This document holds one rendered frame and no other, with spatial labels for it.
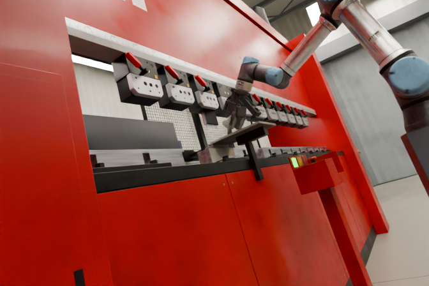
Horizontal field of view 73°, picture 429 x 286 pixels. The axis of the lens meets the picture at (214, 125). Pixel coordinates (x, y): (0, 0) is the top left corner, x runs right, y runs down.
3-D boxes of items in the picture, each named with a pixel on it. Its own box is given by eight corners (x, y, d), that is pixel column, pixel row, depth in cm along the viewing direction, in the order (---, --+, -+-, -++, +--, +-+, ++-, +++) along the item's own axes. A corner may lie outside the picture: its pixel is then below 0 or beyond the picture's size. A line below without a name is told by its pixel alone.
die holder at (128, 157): (59, 188, 69) (53, 150, 72) (46, 194, 72) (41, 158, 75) (189, 172, 111) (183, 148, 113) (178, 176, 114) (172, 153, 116)
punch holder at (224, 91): (225, 109, 151) (216, 81, 155) (212, 115, 155) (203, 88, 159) (239, 112, 163) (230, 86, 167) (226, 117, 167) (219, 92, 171)
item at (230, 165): (67, 197, 58) (64, 175, 59) (20, 219, 68) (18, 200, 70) (344, 154, 306) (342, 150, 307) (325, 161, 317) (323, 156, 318)
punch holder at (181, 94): (173, 99, 117) (163, 64, 122) (159, 108, 122) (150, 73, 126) (195, 103, 130) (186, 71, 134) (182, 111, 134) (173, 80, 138)
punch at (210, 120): (208, 127, 137) (203, 109, 140) (205, 129, 138) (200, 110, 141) (219, 128, 146) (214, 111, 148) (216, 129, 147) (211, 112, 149)
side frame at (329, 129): (388, 232, 280) (303, 32, 338) (306, 246, 323) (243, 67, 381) (389, 226, 301) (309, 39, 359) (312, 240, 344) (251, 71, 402)
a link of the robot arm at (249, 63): (256, 57, 123) (240, 53, 128) (249, 82, 125) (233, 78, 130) (264, 61, 130) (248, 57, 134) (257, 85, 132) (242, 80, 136)
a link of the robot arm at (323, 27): (343, -7, 127) (269, 81, 144) (338, -18, 118) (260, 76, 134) (364, 7, 122) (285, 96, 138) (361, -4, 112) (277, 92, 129)
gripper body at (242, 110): (230, 113, 139) (237, 89, 137) (245, 119, 134) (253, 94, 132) (221, 112, 133) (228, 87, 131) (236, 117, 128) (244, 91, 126)
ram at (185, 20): (16, 16, 76) (-10, -182, 96) (3, 33, 80) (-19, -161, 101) (316, 114, 325) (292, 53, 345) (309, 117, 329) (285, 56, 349)
